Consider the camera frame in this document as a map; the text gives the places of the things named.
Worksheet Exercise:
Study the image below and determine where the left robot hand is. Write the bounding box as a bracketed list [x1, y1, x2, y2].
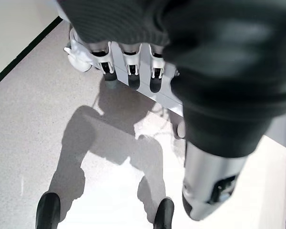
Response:
[57, 0, 286, 221]

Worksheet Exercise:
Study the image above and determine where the left robot leg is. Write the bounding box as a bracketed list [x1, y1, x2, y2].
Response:
[35, 192, 61, 229]

